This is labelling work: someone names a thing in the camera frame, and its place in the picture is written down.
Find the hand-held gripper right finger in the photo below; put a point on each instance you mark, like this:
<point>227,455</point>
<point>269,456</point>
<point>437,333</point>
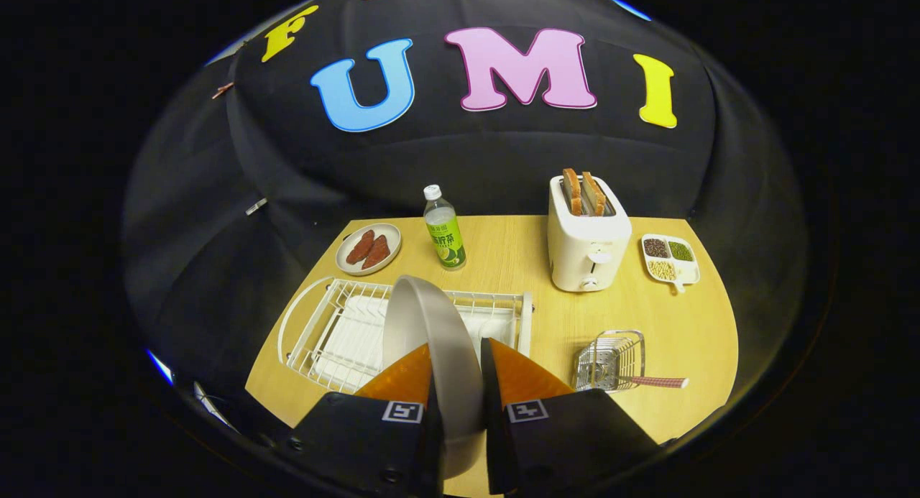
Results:
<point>560,440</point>

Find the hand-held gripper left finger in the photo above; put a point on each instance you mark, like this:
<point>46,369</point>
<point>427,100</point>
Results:
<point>374,440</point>

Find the small beige saucer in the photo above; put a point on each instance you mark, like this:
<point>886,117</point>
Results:
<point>388,232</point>

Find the white round plate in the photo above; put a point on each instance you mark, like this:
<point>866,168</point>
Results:
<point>438,325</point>

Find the black backdrop cloth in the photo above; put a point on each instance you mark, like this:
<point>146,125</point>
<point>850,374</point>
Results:
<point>503,160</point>

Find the orange cloth clip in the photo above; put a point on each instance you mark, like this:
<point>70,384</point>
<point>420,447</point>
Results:
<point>223,90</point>

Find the white cloth clip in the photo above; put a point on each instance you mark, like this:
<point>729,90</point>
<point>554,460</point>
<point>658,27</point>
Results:
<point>256,206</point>

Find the green tea bottle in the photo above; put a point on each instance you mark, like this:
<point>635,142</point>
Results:
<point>445,236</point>

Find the white divided grain dish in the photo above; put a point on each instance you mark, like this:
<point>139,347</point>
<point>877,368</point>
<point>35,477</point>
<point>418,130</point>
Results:
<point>679,264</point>

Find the white toaster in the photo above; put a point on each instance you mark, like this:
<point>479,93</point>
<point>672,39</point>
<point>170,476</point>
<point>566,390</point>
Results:
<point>582,254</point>

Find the red meat slice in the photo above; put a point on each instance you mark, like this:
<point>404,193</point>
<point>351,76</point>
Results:
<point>376,252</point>
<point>359,248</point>

